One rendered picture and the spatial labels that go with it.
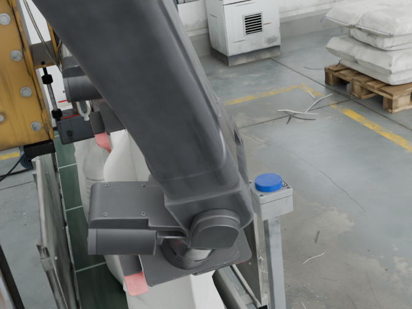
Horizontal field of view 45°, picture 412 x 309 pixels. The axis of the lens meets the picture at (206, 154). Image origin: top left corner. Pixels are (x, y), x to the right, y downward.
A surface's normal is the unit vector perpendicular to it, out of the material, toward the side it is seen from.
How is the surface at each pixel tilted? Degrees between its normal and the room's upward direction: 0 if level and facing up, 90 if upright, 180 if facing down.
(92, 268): 0
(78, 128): 90
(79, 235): 0
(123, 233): 78
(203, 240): 119
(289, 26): 90
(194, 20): 90
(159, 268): 45
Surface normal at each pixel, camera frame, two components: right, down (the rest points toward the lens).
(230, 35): 0.33, 0.38
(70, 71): 0.21, 0.63
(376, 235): -0.12, -0.89
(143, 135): 0.00, 0.81
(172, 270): 0.18, -0.37
